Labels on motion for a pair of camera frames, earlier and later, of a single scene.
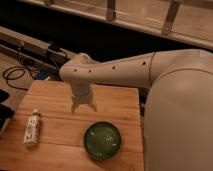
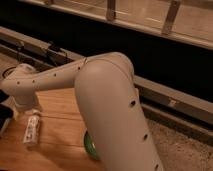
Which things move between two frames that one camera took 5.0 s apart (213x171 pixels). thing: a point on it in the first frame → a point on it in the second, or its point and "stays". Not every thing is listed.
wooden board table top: x=46 y=135 stays
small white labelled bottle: x=32 y=128 stays
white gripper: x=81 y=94 → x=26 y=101
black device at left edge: x=6 y=112 stays
